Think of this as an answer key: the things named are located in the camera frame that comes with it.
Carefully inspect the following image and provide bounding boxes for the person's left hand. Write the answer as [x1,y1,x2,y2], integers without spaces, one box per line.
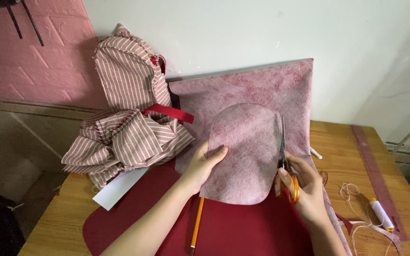
[181,141,228,195]

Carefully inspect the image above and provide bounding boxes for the person's right hand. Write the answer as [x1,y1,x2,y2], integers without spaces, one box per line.
[275,151,325,225]

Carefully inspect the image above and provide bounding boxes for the orange handled scissors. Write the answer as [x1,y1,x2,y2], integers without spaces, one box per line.
[277,117,300,205]

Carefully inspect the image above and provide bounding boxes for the cut pink interfacing piece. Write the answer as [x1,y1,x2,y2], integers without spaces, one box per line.
[199,103,283,206]

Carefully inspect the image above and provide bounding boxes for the wooden table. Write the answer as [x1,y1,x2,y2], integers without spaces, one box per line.
[18,120,410,256]

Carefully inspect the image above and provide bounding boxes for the small red fabric scrap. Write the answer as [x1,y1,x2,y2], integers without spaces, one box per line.
[335,212,354,236]

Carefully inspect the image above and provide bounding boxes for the loose white thread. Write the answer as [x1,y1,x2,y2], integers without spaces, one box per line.
[340,183,394,256]

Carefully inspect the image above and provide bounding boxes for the yellow pencil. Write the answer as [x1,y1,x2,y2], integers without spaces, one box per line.
[190,197,205,255]

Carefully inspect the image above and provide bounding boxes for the red fabric strip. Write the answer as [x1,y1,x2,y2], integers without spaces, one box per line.
[142,103,195,124]

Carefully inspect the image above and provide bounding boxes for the dark red fabric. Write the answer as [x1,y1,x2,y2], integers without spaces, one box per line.
[83,159,315,256]

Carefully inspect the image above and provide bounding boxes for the transparent pink ruler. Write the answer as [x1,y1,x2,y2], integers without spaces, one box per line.
[350,124,408,242]

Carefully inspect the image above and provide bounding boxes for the pink fabric scrap strip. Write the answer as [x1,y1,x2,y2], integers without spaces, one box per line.
[338,220,402,254]

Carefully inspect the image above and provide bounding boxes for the white thread spool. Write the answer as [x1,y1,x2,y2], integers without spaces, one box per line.
[369,198,395,232]

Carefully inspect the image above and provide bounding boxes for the white paper card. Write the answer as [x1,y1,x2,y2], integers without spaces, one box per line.
[92,166,151,211]

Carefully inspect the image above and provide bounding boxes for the striped pink fabric pieces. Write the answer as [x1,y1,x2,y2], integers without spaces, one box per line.
[61,23,196,191]

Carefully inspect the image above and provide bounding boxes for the large pink interfacing sheet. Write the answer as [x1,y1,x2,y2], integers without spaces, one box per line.
[169,58,354,256]

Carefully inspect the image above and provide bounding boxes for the black metal stand legs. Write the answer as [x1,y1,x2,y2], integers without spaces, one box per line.
[0,0,45,47]

